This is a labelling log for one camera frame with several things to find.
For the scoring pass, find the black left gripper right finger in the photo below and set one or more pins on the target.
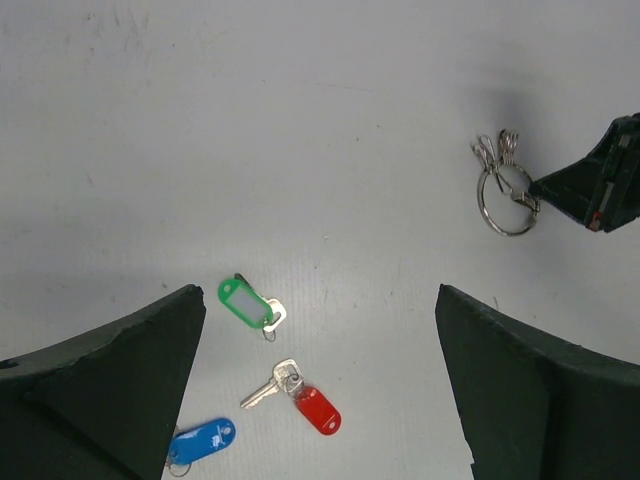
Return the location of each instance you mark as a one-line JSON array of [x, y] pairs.
[[531, 405]]

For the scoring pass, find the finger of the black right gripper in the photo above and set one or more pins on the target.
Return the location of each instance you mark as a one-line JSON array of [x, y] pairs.
[[600, 191]]

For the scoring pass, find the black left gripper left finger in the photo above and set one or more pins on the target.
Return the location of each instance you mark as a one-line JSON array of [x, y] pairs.
[[103, 404]]

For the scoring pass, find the metal keyring with clips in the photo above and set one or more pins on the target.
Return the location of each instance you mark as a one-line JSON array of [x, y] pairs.
[[494, 158]]

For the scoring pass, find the key with blue tag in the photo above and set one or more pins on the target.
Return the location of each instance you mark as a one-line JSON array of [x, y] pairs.
[[197, 443]]

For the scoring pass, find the key with red tag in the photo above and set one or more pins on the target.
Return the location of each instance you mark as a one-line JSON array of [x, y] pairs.
[[316, 408]]

